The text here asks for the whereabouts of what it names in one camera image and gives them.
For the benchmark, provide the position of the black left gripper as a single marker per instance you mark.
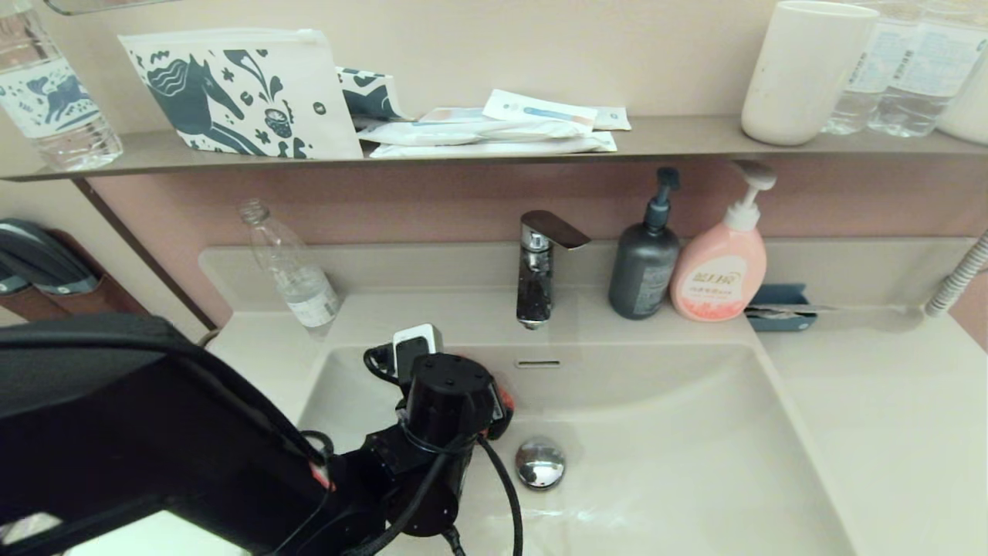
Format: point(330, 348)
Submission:
point(498, 413)

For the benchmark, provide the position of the chrome sink faucet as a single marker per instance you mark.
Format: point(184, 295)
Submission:
point(534, 286)

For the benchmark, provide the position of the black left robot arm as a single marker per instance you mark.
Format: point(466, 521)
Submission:
point(154, 448)

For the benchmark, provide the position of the white ceramic sink basin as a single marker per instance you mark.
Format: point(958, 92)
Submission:
point(695, 463)

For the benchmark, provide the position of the chrome drain stopper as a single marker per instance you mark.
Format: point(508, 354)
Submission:
point(540, 463)

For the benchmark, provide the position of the dark grey pump bottle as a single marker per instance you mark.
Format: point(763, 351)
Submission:
point(641, 270)

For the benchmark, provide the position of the empty clear plastic bottle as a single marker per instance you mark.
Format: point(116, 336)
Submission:
point(303, 286)

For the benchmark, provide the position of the pink pump soap bottle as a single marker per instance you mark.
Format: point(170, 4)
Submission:
point(715, 278)

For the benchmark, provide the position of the flat white plastic packet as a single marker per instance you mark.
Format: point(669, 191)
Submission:
point(540, 145)

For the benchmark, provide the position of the long white plastic packet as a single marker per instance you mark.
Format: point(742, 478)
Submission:
point(463, 133)

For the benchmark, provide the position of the pale blue packet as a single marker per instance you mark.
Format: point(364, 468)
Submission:
point(455, 115)

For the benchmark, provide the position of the blue plastic holder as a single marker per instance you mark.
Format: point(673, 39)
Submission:
point(776, 297)

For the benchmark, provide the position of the white packet with blue stripe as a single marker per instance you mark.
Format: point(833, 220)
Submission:
point(532, 110)

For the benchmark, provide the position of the small white logo sachet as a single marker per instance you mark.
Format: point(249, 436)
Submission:
point(614, 118)

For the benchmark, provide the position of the small horse print pouch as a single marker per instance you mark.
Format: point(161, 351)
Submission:
point(369, 94)

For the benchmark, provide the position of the large horse print pouch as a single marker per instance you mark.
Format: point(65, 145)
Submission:
point(231, 100)

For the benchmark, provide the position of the tall white cup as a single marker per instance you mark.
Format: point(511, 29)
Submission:
point(799, 77)

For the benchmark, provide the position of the dark grey slipper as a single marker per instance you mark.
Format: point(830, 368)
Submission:
point(45, 255)
point(9, 283)

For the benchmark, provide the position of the white label water bottle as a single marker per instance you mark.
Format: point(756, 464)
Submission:
point(924, 83)
point(864, 83)

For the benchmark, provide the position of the horse label water bottle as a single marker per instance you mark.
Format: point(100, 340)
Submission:
point(54, 100)

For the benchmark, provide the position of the white ribbed container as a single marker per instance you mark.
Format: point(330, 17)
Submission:
point(969, 106)

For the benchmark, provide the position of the grey wall shelf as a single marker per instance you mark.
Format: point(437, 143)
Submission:
point(679, 139)

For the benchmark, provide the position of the brown fabric wall pocket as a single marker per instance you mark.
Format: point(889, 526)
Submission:
point(100, 297)

